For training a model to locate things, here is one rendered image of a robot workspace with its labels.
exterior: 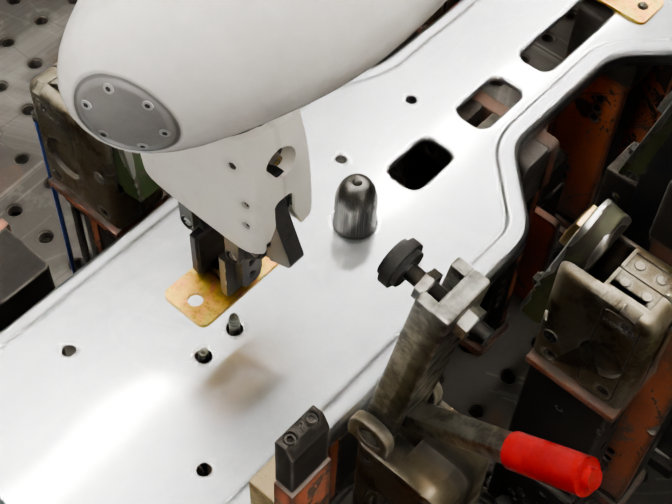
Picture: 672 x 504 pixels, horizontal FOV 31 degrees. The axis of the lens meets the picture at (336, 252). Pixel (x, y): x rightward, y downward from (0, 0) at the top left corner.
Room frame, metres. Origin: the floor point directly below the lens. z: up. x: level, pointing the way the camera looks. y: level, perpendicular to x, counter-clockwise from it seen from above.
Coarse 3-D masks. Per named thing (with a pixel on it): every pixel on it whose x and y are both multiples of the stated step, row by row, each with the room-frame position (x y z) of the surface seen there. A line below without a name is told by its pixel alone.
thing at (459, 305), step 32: (416, 256) 0.35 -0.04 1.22; (416, 288) 0.34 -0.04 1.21; (448, 288) 0.35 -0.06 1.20; (480, 288) 0.33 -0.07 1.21; (416, 320) 0.32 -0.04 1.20; (448, 320) 0.32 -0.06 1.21; (480, 320) 0.32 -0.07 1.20; (416, 352) 0.32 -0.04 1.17; (448, 352) 0.34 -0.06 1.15; (384, 384) 0.33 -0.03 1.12; (416, 384) 0.32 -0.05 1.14; (384, 416) 0.33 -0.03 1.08
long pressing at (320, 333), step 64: (512, 0) 0.78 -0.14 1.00; (576, 0) 0.78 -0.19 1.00; (384, 64) 0.70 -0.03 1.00; (448, 64) 0.70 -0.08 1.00; (512, 64) 0.70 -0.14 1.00; (576, 64) 0.70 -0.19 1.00; (640, 64) 0.72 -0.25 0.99; (320, 128) 0.62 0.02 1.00; (384, 128) 0.63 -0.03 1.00; (448, 128) 0.63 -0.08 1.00; (512, 128) 0.63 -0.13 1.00; (320, 192) 0.56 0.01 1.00; (384, 192) 0.56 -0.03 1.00; (448, 192) 0.57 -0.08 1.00; (512, 192) 0.57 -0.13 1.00; (128, 256) 0.49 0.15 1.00; (320, 256) 0.50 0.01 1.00; (384, 256) 0.50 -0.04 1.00; (448, 256) 0.51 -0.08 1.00; (512, 256) 0.51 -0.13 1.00; (64, 320) 0.43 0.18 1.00; (128, 320) 0.44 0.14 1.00; (256, 320) 0.44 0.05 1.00; (320, 320) 0.45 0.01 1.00; (384, 320) 0.45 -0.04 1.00; (0, 384) 0.38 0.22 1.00; (64, 384) 0.38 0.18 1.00; (128, 384) 0.39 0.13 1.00; (192, 384) 0.39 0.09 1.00; (256, 384) 0.39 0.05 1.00; (320, 384) 0.40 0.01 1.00; (0, 448) 0.34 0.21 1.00; (64, 448) 0.34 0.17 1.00; (128, 448) 0.34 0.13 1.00; (192, 448) 0.34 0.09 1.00; (256, 448) 0.35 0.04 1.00
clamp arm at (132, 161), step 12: (120, 156) 0.56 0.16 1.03; (132, 156) 0.56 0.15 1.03; (120, 168) 0.56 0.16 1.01; (132, 168) 0.56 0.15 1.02; (144, 168) 0.56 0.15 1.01; (120, 180) 0.57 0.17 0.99; (132, 180) 0.56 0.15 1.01; (144, 180) 0.56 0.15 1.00; (132, 192) 0.56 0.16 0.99; (144, 192) 0.56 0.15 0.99
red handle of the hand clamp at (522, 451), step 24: (432, 408) 0.34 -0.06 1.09; (432, 432) 0.32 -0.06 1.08; (456, 432) 0.31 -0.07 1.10; (480, 432) 0.31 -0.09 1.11; (504, 432) 0.31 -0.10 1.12; (504, 456) 0.29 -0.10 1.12; (528, 456) 0.29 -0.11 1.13; (552, 456) 0.28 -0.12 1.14; (576, 456) 0.28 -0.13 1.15; (552, 480) 0.27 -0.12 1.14; (576, 480) 0.27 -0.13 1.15; (600, 480) 0.27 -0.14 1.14
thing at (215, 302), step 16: (192, 272) 0.43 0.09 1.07; (208, 272) 0.43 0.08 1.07; (176, 288) 0.42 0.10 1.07; (192, 288) 0.42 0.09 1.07; (208, 288) 0.42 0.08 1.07; (240, 288) 0.42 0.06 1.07; (176, 304) 0.41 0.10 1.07; (208, 304) 0.41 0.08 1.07; (224, 304) 0.41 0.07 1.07; (192, 320) 0.40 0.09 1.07; (208, 320) 0.40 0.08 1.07
